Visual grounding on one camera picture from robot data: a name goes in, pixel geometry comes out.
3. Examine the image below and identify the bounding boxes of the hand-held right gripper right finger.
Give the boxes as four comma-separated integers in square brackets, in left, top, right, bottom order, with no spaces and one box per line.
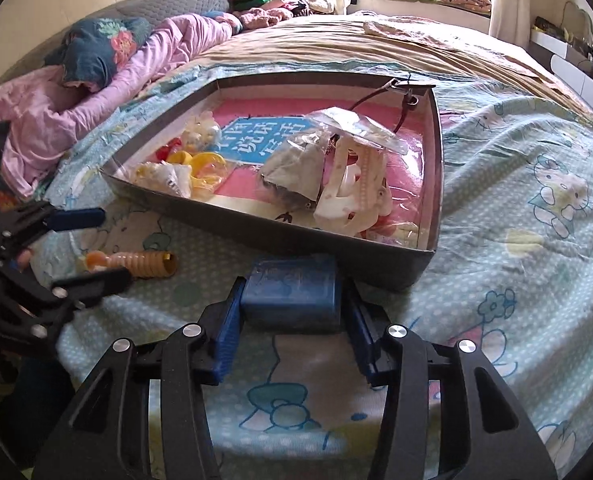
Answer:
[344,280,560,480]

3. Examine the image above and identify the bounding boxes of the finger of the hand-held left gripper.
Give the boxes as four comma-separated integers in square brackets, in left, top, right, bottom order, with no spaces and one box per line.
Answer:
[0,202,106,261]
[0,266,132,346]

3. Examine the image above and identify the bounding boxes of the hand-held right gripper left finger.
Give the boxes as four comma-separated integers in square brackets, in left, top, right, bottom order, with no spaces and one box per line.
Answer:
[34,276,247,480]

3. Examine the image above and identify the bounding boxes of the orange spiral hair tie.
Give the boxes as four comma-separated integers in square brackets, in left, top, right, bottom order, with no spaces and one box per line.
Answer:
[84,250,178,281]

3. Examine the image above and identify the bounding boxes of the small blue jewelry box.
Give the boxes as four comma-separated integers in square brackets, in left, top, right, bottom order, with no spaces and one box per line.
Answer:
[240,255,343,333]

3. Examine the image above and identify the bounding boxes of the clear bag of cream clips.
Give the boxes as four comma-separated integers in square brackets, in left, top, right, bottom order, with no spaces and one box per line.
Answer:
[135,160,193,198]

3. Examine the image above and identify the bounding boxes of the dark cardboard box tray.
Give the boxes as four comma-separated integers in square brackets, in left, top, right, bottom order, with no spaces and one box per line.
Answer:
[99,71,445,292]

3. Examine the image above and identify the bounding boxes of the clear bag of hoop earrings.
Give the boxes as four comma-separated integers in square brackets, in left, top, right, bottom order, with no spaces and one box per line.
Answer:
[165,149,231,197]

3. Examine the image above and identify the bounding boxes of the clear bag with gold chain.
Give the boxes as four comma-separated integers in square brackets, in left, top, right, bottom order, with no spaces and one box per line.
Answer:
[307,107,410,156]

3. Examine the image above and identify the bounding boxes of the rose gold watch brown strap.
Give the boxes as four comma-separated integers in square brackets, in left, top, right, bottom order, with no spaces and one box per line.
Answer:
[349,77,427,133]

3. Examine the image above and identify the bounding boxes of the small red hair clips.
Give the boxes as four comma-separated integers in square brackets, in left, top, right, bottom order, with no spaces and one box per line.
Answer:
[156,137,182,161]

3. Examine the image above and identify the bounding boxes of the clear packet in box right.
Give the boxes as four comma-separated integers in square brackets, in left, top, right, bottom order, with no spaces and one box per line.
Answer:
[314,140,392,236]

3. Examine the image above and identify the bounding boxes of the clear bag of white clips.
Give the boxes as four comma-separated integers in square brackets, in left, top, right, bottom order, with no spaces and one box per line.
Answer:
[181,112,222,153]

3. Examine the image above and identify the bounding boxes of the pink quilt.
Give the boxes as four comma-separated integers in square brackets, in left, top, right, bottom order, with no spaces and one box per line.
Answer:
[0,12,242,201]

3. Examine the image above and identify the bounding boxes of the teal floral pillow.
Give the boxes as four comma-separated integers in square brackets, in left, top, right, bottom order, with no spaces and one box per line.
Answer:
[44,16,154,93]

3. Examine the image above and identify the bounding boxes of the light blue cartoon bedsheet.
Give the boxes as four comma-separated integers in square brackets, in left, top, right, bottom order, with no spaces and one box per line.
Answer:
[41,55,593,480]

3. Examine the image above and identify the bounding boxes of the pile of clothes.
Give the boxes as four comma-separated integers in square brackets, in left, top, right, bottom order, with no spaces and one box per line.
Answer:
[226,0,350,28]

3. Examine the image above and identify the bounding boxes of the beige striped blanket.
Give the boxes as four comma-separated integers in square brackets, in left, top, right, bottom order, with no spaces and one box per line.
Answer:
[141,12,577,111]

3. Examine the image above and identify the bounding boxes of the white cloth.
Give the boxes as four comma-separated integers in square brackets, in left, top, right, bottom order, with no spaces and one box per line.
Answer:
[364,20,457,43]

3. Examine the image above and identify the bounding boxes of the white grey vanity desk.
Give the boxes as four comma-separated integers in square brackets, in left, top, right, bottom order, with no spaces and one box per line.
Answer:
[529,27,593,136]

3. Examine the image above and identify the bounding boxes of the vanity mirror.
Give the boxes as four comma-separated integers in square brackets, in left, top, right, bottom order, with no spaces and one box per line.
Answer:
[559,0,593,48]

